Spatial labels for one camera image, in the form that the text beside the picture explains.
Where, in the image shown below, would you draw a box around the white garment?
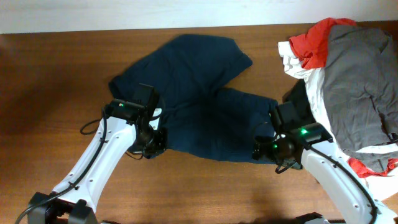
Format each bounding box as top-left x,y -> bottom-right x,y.
277,41 -> 397,200

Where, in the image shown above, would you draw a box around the red garment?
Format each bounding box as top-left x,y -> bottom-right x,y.
289,17 -> 356,70

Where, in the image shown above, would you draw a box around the black garment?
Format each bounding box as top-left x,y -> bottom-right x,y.
282,79 -> 315,124

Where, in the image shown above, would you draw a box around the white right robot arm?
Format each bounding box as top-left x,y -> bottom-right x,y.
252,123 -> 397,224

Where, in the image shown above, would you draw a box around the grey garment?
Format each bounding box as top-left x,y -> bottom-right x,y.
323,25 -> 397,172

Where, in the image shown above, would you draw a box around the dark blue shorts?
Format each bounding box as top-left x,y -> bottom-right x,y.
109,34 -> 277,162

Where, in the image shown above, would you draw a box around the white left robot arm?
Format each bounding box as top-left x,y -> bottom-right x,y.
16,99 -> 167,223

